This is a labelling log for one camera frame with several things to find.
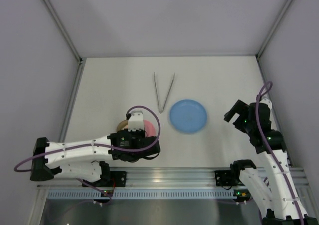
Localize blue round plate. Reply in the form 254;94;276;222
169;99;208;134

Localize aluminium frame rail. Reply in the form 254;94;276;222
36;167;309;189

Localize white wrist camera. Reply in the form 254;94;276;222
126;110;145;132
260;98;273;110

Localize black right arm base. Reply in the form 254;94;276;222
214;170;243;190

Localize steel serving tongs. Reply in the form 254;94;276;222
153;72;176;114

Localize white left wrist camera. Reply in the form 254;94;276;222
126;110;145;132

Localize black steel lunch box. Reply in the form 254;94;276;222
116;120;128;132

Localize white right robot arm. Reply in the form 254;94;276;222
224;100;318;225

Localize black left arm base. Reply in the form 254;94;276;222
107;171;127;188

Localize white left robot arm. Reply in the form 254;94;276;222
30;130;161;187

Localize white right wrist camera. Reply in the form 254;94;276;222
260;98;273;110

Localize slotted cable duct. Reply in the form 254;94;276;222
47;188;250;201

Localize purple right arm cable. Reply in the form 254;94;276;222
255;81;306;225

